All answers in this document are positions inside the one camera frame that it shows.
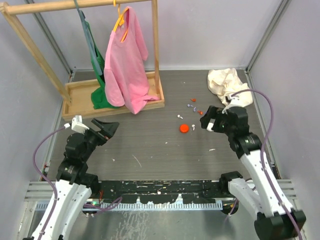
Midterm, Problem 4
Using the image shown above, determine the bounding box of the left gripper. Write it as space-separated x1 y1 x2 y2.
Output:
82 118 119 161

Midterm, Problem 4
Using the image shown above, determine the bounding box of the orange charging case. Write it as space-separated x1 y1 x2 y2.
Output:
179 124 190 134

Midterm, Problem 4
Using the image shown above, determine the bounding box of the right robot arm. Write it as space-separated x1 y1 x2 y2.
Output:
200 105 306 240

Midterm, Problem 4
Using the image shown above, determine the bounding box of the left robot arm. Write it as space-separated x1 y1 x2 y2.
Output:
29 115 123 240

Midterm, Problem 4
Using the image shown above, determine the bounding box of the white charging case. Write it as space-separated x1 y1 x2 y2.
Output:
206 122 214 132

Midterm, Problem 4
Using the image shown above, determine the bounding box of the green shirt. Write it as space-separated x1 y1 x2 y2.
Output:
84 20 119 110

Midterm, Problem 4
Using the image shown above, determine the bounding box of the cream crumpled cloth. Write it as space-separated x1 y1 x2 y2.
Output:
207 68 249 106

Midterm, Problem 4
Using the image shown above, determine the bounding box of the wooden clothes rack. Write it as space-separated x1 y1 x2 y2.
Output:
0 0 165 121

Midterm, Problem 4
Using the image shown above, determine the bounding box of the pink shirt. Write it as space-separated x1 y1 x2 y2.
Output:
103 6 159 114

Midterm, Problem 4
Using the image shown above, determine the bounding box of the grey-blue hanger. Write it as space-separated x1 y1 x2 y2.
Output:
74 0 103 76

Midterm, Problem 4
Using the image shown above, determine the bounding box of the yellow hanger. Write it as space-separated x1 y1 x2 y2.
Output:
112 0 129 34

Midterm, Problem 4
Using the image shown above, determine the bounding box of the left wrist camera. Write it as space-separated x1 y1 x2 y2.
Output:
71 115 90 134

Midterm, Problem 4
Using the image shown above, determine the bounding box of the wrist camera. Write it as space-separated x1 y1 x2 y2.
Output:
223 95 240 112
71 115 90 134

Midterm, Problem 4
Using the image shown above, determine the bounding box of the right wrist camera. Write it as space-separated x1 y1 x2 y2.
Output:
223 95 240 112

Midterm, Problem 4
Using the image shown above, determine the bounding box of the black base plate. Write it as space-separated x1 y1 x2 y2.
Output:
91 180 229 204

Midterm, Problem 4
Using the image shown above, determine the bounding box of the slotted cable duct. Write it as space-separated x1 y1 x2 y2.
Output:
37 199 224 212

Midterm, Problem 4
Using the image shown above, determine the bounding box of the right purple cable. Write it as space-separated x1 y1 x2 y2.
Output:
231 88 305 240

